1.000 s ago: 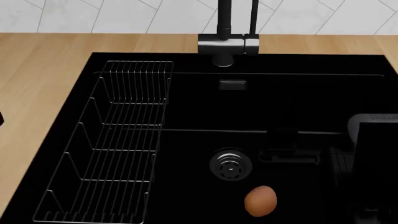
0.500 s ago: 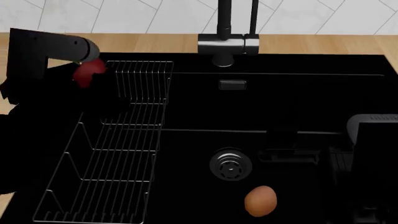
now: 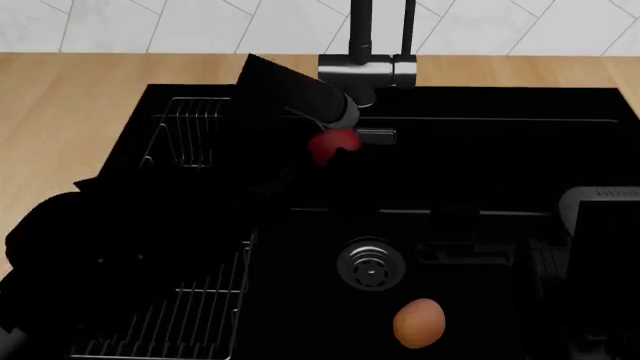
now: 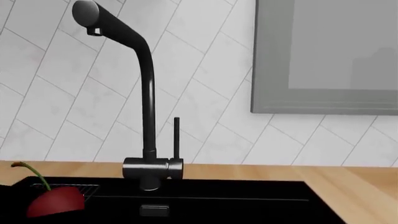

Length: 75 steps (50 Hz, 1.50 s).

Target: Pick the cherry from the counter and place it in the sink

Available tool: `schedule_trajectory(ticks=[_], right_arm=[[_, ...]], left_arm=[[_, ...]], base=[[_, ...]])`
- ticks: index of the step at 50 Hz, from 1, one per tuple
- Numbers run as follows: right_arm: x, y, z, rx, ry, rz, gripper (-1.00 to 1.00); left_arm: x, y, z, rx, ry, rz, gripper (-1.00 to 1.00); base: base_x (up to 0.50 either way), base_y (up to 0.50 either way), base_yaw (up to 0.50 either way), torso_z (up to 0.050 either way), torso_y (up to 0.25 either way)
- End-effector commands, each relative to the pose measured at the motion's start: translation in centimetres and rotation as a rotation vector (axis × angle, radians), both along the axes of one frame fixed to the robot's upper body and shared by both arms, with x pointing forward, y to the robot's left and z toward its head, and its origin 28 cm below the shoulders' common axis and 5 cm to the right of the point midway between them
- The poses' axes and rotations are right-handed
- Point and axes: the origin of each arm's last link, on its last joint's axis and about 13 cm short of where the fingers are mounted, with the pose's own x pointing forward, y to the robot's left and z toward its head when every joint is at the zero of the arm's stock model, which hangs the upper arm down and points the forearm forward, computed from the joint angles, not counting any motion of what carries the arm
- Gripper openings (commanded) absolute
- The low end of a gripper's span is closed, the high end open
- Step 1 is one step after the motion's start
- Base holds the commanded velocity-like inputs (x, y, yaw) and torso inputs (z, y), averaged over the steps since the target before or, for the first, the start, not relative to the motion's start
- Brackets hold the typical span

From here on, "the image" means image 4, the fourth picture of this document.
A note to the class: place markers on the black kitchen faucet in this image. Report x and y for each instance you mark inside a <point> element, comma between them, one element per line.
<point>147,93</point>

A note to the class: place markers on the black kitchen sink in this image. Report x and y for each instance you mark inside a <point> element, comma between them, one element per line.
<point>217,205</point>

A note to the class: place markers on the red cherry with green stem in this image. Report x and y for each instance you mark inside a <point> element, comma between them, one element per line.
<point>59,201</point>

